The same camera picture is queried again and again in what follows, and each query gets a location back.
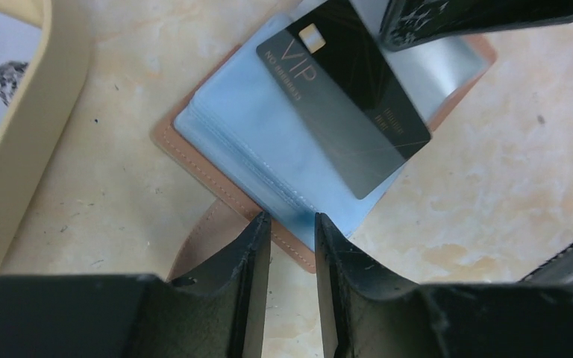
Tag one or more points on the beige oval tray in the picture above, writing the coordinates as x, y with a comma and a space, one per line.
41, 107

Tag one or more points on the thin credit card edge-on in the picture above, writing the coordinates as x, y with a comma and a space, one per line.
340, 84

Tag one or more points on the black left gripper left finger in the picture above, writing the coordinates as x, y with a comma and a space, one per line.
217, 309

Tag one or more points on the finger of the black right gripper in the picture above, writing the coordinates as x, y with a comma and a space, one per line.
414, 22

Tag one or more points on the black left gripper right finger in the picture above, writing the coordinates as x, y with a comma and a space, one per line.
367, 310

